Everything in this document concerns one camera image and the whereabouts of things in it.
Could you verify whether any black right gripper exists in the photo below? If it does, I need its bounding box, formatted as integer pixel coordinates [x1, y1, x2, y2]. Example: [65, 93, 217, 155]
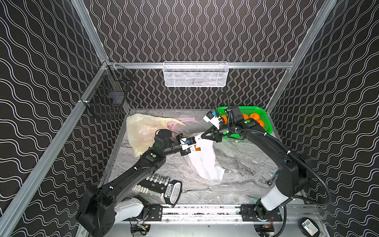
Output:
[200, 123, 235, 143]

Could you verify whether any white plastic bag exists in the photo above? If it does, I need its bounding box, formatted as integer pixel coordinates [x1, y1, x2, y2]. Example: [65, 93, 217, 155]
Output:
[184, 133, 225, 181]

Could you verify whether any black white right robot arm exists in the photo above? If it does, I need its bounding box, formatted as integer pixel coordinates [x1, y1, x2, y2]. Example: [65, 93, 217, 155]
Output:
[201, 93, 332, 220]

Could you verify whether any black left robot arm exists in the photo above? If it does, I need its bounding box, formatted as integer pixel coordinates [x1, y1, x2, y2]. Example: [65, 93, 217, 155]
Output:
[76, 129, 196, 237]

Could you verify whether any pink plastic bag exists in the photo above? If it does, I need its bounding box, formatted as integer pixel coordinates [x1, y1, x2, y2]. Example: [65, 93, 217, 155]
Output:
[167, 117, 196, 132]

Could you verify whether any steel combination wrench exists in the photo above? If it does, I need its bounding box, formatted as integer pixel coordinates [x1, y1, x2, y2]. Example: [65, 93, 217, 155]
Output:
[182, 187, 212, 194]

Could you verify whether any yellow plastic bag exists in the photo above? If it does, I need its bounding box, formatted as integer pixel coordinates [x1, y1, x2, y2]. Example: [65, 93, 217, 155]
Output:
[126, 114, 186, 157]

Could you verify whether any socket set holder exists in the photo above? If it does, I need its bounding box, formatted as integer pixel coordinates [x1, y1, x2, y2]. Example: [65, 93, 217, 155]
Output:
[132, 174, 183, 206]

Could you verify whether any green plastic basket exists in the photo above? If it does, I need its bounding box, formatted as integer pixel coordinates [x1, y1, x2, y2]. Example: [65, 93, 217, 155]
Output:
[217, 106, 273, 139]

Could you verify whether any black round puck device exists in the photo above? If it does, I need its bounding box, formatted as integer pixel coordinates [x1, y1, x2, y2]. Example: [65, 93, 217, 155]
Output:
[298, 217, 321, 237]

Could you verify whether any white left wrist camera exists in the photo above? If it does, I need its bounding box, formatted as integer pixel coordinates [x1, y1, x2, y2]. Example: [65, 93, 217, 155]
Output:
[179, 137, 196, 150]

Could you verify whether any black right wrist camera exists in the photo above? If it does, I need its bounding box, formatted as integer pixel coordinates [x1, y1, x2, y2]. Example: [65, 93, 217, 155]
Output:
[203, 111, 222, 130]

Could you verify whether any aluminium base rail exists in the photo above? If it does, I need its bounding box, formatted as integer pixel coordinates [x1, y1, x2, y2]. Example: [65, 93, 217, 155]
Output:
[104, 204, 328, 237]

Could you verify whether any black wire basket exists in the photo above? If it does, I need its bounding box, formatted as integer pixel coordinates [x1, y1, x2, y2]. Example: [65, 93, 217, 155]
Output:
[84, 61, 136, 120]

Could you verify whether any aluminium corner post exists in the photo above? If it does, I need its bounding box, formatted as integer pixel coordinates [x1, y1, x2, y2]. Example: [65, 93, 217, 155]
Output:
[266, 0, 337, 114]

